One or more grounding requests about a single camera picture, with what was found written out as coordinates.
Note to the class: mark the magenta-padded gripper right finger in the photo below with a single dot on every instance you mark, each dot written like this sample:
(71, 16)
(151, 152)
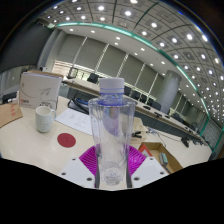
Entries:
(136, 161)

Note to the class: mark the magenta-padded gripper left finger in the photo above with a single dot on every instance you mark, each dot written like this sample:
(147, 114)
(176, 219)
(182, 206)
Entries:
(87, 161)

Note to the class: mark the clear plastic bottle white cap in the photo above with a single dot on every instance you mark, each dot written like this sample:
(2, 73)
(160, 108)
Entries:
(111, 133)

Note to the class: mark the open cardboard box red side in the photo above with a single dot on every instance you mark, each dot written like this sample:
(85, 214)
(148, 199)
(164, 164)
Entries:
(151, 148)

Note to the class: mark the black stapler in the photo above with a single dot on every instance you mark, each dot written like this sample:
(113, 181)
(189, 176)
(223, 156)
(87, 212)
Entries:
(136, 134)

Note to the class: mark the grey-green handheld device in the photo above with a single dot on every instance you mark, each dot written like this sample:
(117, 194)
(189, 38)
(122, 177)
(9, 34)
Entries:
(164, 158)

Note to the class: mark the flat round red coaster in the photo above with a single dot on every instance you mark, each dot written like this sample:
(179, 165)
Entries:
(66, 140)

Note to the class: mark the white desk organiser box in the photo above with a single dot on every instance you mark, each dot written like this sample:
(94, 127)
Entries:
(139, 126)

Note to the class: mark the white printed paper sheet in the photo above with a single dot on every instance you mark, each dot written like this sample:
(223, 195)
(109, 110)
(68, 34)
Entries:
(75, 120)

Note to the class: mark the curved conference desk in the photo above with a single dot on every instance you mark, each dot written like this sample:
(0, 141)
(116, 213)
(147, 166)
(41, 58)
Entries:
(150, 113)

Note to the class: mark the white ceramic mug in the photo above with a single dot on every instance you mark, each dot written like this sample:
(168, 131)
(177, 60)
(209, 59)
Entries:
(44, 119)

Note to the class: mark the row of black office chairs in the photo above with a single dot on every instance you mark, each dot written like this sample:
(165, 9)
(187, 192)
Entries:
(92, 78)

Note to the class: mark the white copy paper box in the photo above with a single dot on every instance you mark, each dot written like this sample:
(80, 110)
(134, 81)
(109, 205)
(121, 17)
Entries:
(39, 90)

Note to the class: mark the brown cardboard envelope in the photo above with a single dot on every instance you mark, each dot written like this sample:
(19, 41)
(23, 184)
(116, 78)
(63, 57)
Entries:
(9, 115)

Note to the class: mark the group of ceiling lights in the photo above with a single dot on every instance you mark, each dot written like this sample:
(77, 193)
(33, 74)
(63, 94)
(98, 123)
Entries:
(128, 13)

